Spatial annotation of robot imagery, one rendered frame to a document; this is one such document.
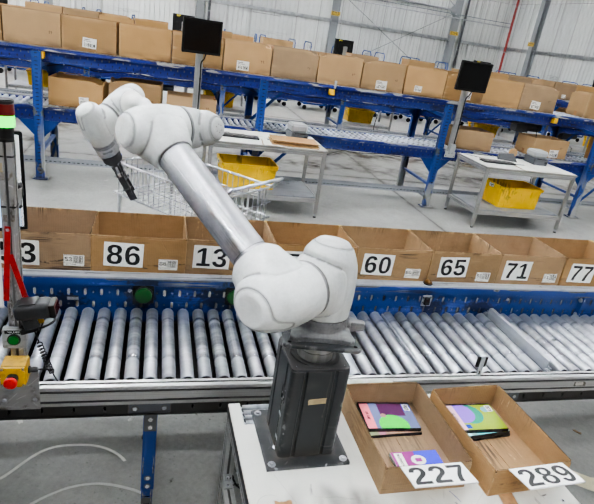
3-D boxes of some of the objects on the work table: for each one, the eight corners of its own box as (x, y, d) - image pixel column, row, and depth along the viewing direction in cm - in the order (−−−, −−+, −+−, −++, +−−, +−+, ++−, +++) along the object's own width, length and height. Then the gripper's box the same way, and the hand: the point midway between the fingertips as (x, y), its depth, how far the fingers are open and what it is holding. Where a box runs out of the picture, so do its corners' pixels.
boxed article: (445, 471, 165) (446, 467, 165) (397, 474, 161) (398, 470, 160) (433, 453, 172) (435, 449, 171) (388, 456, 168) (389, 452, 167)
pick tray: (486, 497, 159) (496, 471, 155) (424, 411, 192) (431, 388, 188) (562, 486, 167) (573, 461, 164) (490, 405, 201) (498, 384, 197)
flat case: (420, 432, 179) (421, 428, 178) (367, 432, 174) (367, 428, 174) (406, 405, 191) (407, 401, 190) (355, 405, 187) (356, 401, 186)
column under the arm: (349, 465, 163) (370, 375, 150) (266, 472, 155) (281, 378, 143) (324, 408, 185) (341, 326, 173) (251, 412, 178) (262, 327, 165)
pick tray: (378, 494, 153) (386, 468, 150) (338, 406, 187) (343, 383, 184) (465, 487, 161) (474, 461, 157) (412, 403, 195) (418, 381, 191)
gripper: (96, 142, 212) (120, 185, 230) (103, 169, 201) (127, 212, 219) (115, 136, 213) (137, 179, 231) (122, 162, 202) (145, 205, 220)
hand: (129, 189), depth 222 cm, fingers open, 5 cm apart
